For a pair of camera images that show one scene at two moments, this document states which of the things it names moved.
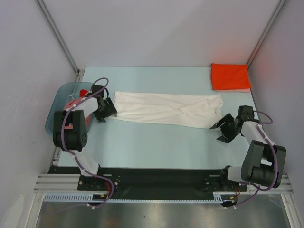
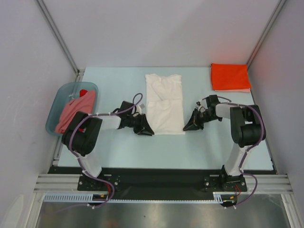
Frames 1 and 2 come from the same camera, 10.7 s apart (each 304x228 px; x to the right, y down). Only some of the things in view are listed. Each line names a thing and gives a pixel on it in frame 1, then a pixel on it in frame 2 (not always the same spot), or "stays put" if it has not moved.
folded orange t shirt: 230,76 stays put
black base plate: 156,179 stays put
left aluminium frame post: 58,35 stays put
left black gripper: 110,111 to 144,128
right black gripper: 226,137 to 194,123
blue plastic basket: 64,93 stays put
